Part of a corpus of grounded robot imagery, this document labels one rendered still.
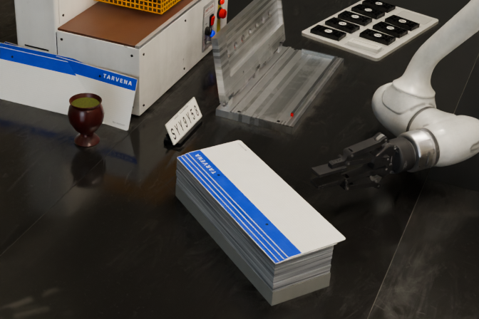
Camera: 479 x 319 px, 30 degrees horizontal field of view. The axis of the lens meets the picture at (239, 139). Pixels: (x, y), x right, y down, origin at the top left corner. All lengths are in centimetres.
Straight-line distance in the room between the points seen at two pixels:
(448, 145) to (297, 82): 57
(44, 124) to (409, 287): 98
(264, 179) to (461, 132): 47
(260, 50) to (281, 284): 93
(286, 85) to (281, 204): 69
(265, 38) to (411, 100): 57
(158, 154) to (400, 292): 68
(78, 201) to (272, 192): 42
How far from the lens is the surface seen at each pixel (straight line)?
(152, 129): 220
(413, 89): 209
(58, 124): 223
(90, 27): 226
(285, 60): 253
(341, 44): 269
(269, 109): 227
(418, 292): 177
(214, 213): 179
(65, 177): 202
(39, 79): 230
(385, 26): 283
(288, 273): 166
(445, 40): 203
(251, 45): 240
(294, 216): 174
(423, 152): 196
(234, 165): 187
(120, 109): 219
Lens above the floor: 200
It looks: 31 degrees down
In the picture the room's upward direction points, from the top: 4 degrees clockwise
